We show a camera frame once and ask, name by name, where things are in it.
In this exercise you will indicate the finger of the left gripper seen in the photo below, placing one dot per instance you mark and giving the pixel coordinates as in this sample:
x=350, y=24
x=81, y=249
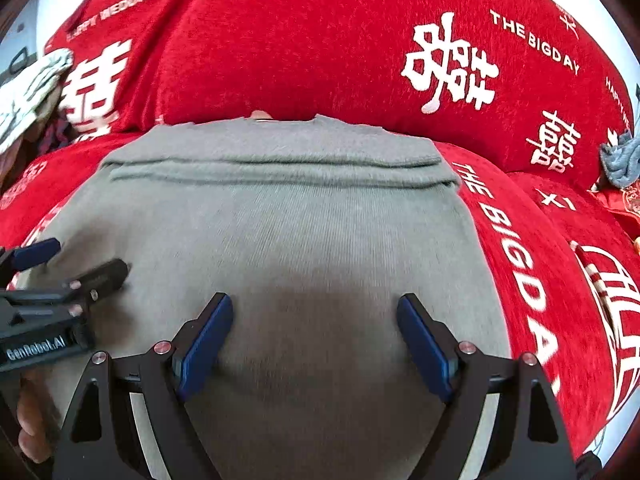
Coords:
x=19, y=259

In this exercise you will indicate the dark plaid garment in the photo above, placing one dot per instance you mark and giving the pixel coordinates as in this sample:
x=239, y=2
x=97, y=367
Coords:
x=59, y=133

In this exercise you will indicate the grey blue fleece cloth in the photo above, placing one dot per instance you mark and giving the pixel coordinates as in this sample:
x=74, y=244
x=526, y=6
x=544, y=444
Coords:
x=620, y=156

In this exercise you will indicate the red wedding blanket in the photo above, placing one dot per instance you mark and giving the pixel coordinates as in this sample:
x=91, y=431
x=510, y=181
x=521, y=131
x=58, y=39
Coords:
x=514, y=94

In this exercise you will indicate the grey knit sweater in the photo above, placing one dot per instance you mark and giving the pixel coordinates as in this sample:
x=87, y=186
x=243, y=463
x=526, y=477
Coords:
x=314, y=229

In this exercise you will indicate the red embroidered pillow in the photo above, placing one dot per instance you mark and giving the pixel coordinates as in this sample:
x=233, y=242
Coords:
x=624, y=205

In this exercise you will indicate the person's left hand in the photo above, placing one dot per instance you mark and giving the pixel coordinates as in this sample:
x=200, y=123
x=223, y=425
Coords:
x=38, y=418

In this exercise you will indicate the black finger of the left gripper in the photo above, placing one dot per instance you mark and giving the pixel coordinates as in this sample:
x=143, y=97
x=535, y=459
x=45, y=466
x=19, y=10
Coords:
x=97, y=283

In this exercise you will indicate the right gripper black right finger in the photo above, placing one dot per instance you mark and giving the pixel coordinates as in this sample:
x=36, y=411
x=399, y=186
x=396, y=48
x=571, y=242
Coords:
x=528, y=439

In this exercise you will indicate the white grey patterned cloth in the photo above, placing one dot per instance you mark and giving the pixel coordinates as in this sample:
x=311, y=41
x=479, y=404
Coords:
x=21, y=96

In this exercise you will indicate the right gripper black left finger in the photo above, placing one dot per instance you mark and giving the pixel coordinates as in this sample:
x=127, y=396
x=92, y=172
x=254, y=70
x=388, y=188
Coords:
x=99, y=438

